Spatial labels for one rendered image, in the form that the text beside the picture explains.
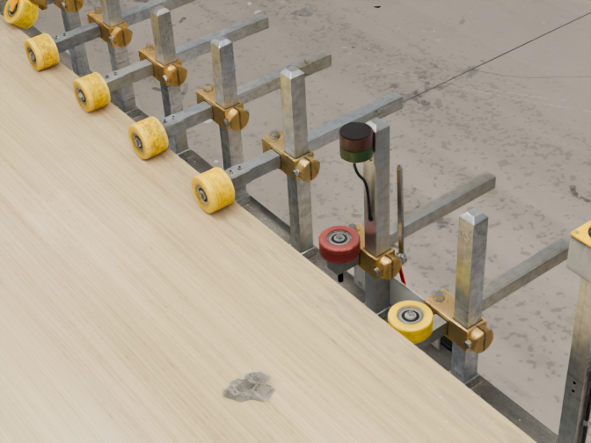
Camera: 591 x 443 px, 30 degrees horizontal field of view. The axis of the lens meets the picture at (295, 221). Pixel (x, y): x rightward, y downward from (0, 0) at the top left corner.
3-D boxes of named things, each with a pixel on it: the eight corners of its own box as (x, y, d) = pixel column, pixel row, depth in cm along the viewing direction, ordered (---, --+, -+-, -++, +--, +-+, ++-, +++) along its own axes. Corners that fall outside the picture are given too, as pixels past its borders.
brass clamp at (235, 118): (217, 101, 252) (215, 82, 248) (252, 125, 243) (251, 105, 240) (195, 111, 249) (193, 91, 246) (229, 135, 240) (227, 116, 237)
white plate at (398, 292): (356, 282, 234) (355, 245, 227) (441, 348, 217) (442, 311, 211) (353, 283, 233) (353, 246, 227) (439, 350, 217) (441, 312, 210)
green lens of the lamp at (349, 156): (358, 140, 201) (358, 129, 200) (380, 154, 197) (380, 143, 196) (332, 152, 198) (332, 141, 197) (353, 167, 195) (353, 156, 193)
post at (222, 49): (241, 211, 263) (222, 32, 233) (249, 218, 261) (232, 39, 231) (229, 217, 261) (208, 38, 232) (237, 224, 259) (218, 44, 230)
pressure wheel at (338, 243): (343, 262, 224) (342, 217, 217) (368, 281, 219) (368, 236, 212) (312, 279, 220) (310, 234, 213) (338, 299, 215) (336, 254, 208)
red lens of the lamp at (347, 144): (358, 128, 200) (358, 118, 198) (380, 142, 196) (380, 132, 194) (332, 141, 197) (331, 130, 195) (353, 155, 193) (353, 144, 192)
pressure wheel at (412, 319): (388, 343, 205) (388, 297, 198) (431, 344, 205) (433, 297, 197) (387, 374, 199) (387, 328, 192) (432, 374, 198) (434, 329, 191)
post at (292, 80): (304, 250, 245) (293, 62, 215) (314, 258, 243) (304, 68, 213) (292, 257, 243) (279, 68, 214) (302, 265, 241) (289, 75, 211)
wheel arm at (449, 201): (484, 185, 238) (485, 168, 235) (495, 192, 236) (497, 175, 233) (326, 271, 218) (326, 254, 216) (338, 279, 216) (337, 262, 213)
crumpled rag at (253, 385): (273, 370, 187) (273, 360, 185) (276, 400, 181) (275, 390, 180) (222, 374, 186) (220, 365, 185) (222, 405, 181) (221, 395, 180)
